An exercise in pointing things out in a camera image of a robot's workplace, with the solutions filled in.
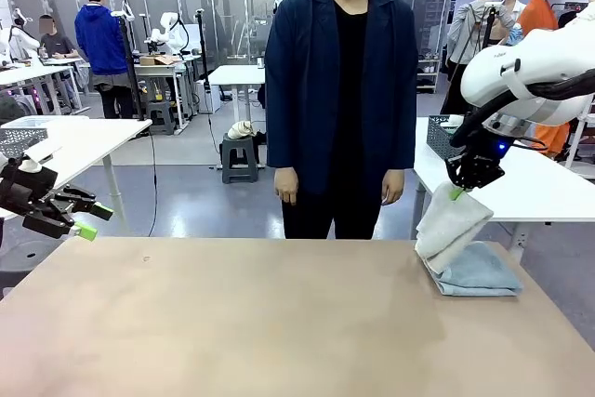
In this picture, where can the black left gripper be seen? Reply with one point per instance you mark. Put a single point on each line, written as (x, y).
(28, 185)

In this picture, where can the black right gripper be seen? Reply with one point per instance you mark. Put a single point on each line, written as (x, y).
(485, 160)

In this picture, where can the grey woven plastic basket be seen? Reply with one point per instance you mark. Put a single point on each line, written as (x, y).
(18, 141)
(439, 136)

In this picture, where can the white towel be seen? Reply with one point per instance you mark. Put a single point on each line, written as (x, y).
(451, 229)

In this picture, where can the blue-grey towel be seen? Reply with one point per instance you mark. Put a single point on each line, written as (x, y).
(483, 276)

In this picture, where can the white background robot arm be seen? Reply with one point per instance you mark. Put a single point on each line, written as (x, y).
(18, 39)
(169, 34)

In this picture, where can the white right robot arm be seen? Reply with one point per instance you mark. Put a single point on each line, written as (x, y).
(534, 57)

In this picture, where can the person's left hand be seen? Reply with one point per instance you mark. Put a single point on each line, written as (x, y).
(394, 185)

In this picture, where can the person's right hand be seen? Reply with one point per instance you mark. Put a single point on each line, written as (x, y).
(286, 183)

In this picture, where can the grey round seat stool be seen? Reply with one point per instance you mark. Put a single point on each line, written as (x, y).
(28, 257)

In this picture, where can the clear plastic bin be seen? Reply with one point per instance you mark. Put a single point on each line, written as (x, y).
(46, 122)

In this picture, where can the mannequin white shirt orange trousers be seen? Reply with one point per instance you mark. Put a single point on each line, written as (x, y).
(553, 139)

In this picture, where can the wooden shoe shelf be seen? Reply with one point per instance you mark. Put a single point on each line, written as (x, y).
(428, 76)

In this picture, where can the grey step stool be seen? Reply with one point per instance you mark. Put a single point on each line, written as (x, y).
(160, 115)

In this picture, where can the long white background table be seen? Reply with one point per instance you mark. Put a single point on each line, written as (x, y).
(28, 74)

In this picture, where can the mannequin in grey shirt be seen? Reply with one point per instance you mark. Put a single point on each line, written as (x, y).
(469, 34)

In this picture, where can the person in navy jacket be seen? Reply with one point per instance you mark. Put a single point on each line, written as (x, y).
(339, 90)

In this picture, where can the figure in blue patterned dress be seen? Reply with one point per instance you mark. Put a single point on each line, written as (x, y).
(513, 25)

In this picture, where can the seated man black cap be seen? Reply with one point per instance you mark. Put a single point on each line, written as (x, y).
(56, 43)

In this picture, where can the white workbench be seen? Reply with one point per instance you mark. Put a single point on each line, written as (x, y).
(162, 72)

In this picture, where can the man in blue hoodie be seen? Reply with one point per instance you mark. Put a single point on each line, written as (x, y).
(100, 43)

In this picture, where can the open cardboard box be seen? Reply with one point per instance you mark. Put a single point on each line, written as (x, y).
(158, 60)

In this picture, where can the mannequin orange top beige cap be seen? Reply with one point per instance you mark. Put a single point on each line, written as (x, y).
(539, 16)

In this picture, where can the grey plastic stool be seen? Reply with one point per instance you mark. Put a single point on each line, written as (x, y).
(239, 160)

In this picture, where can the beige cloth bag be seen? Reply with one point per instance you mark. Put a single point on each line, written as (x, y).
(241, 129)

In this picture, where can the thin black pole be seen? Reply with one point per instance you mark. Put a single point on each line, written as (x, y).
(202, 43)

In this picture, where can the white standing desk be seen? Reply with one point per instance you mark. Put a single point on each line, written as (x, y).
(237, 74)

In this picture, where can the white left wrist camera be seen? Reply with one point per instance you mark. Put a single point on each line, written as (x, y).
(44, 153)

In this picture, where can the black tripod with white camera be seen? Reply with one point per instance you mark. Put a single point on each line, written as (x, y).
(485, 39)

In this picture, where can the black pole with white camera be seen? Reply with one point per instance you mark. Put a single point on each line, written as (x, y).
(132, 71)

